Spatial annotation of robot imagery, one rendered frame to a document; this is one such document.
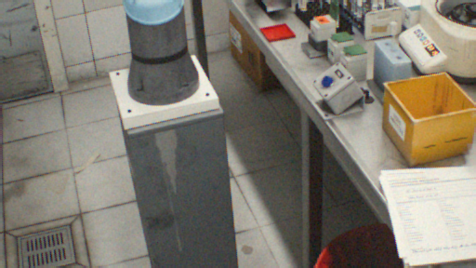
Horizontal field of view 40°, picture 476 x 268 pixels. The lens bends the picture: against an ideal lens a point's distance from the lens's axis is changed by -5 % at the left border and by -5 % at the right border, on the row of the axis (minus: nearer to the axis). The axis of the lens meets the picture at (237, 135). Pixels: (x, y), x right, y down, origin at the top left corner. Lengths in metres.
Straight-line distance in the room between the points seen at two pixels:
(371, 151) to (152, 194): 0.48
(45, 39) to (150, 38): 1.92
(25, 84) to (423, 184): 2.44
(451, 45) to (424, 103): 0.18
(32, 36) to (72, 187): 0.84
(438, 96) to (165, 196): 0.61
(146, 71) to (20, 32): 1.88
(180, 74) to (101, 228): 1.20
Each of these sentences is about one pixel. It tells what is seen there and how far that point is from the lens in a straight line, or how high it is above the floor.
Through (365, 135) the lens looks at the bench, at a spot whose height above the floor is 0.87.
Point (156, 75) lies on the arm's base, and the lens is 1.33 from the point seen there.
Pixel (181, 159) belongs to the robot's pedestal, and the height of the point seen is 0.78.
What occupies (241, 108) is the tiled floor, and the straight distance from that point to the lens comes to 2.97.
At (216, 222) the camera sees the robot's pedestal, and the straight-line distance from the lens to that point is 1.54.
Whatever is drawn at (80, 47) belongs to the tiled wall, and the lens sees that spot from 3.29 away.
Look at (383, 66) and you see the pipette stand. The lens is 1.37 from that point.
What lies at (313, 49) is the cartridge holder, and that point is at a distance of 1.54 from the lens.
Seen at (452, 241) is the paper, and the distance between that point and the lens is 1.06.
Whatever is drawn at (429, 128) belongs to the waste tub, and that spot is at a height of 0.95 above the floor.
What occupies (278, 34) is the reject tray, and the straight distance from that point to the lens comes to 1.64.
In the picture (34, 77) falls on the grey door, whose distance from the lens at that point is 3.28.
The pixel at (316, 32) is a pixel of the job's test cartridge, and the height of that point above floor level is 0.93.
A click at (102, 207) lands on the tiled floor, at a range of 2.55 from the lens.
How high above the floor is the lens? 1.62
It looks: 35 degrees down
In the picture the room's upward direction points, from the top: 5 degrees counter-clockwise
